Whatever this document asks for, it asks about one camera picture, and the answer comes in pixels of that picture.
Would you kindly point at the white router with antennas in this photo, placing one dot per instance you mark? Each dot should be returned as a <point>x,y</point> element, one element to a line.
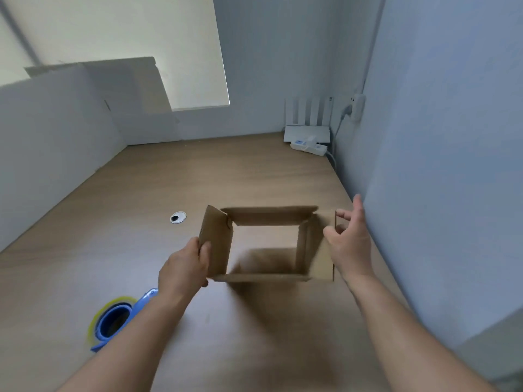
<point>306,134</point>

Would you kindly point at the person's right forearm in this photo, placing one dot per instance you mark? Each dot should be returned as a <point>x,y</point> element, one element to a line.
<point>408,342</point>

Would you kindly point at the person's left forearm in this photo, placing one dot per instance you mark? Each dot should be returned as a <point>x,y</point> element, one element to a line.
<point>126,351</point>

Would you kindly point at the black-lettered cardboard box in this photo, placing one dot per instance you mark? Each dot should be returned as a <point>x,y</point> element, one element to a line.
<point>216,240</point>

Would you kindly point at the blue tape dispenser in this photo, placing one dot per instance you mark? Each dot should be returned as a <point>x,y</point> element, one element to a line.
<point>143,300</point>

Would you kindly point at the white foam partition board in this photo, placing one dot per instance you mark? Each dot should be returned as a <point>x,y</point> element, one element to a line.
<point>53,159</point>

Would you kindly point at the person's left hand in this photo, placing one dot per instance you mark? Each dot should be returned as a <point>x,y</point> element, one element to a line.
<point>184,273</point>

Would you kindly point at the person's right hand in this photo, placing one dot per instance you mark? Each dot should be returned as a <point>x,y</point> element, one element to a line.
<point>353,253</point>

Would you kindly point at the round silver desk grommet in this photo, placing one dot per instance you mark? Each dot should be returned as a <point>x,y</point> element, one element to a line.
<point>182,216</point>

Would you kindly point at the clear yellowish tape roll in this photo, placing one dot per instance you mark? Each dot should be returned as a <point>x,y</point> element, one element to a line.
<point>102,306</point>

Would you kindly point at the white power strip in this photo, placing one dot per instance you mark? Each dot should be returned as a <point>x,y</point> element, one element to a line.
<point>316,150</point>

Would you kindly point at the bright window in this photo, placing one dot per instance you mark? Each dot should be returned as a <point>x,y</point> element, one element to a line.
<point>184,44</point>

